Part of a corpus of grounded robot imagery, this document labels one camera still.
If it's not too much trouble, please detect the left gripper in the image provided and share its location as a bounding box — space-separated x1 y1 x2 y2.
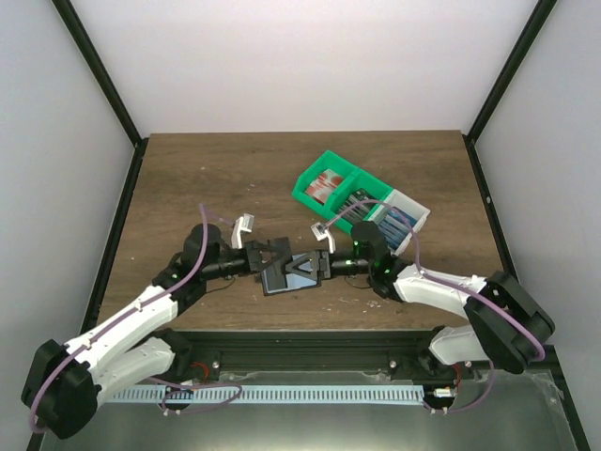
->
204 241 285 282

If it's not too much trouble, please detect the light blue cable duct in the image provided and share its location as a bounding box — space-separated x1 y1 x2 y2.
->
110 385 424 405

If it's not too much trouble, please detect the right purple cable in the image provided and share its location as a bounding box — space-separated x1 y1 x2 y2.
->
323 199 548 414

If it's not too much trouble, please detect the black aluminium frame rail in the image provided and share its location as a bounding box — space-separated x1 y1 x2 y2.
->
150 329 455 381

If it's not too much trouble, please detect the black card holder wallet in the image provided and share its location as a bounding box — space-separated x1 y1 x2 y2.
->
256 251 322 296

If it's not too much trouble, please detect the dark green credit cards stack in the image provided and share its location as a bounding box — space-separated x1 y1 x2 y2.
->
338 188 376 225

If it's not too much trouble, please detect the white bin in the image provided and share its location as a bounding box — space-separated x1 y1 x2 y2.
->
367 189 430 256

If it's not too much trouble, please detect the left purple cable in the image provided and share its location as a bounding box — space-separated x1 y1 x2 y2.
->
28 202 245 433

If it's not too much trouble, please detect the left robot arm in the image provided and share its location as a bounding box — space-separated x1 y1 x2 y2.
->
21 218 290 439

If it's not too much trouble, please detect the red credit cards stack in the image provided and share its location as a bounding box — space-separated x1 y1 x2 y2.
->
304 169 344 205

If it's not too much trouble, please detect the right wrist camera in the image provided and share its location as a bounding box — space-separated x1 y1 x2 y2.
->
311 223 336 254

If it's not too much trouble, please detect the green bin left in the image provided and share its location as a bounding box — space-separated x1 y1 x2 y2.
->
292 150 359 219

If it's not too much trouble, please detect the blue credit cards stack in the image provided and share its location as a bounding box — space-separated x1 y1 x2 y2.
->
371 209 417 251

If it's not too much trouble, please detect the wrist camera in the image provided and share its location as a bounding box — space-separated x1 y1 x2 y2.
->
311 223 336 254
230 213 254 249

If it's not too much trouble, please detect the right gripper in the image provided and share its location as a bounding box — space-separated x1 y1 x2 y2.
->
287 249 372 282

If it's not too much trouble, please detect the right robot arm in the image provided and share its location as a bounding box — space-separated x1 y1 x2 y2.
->
282 221 555 379

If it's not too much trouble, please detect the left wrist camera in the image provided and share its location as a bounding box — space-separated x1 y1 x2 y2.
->
230 213 254 249

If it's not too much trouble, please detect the purple cable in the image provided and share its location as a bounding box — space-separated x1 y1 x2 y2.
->
323 199 548 414
28 202 245 433

